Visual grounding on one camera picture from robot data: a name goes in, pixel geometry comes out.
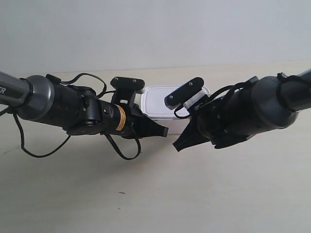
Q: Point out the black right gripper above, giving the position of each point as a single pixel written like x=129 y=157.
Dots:
x=225 y=126

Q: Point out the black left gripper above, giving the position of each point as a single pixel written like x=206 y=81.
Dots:
x=117 y=118

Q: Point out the white lidded plastic container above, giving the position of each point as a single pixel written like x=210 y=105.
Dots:
x=152 y=104

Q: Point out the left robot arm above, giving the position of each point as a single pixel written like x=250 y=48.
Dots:
x=78 y=110

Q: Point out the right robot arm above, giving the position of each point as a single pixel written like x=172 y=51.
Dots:
x=277 y=100

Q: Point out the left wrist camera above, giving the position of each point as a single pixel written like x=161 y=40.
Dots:
x=126 y=90

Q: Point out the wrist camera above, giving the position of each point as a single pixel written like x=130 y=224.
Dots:
x=183 y=93
x=126 y=90

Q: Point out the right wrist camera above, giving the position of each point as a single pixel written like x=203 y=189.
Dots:
x=183 y=93

